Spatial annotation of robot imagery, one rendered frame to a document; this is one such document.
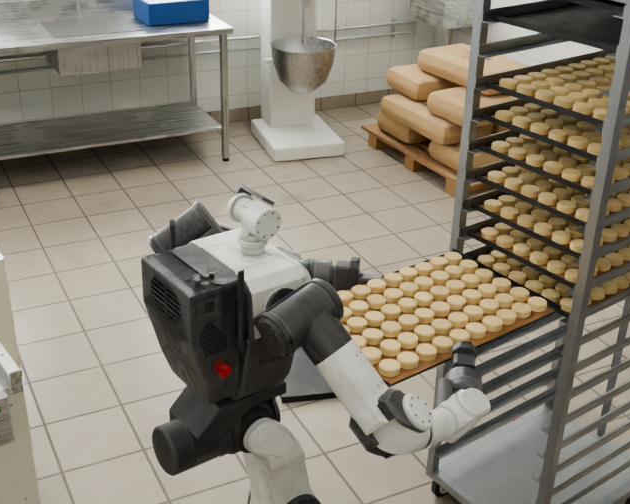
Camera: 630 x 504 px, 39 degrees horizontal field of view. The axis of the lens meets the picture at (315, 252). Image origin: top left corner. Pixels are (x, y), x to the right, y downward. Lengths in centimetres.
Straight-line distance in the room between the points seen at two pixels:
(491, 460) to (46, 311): 220
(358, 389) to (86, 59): 416
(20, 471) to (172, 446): 68
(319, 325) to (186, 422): 45
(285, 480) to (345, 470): 114
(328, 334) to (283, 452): 49
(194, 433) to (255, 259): 40
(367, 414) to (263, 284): 33
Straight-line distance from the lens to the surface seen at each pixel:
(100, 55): 564
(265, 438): 206
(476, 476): 318
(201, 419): 199
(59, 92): 630
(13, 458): 254
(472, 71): 252
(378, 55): 714
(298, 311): 170
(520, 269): 272
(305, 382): 376
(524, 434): 340
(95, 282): 459
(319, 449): 345
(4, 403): 240
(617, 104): 223
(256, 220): 180
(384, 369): 209
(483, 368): 307
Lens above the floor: 220
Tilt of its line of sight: 27 degrees down
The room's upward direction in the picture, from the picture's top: 2 degrees clockwise
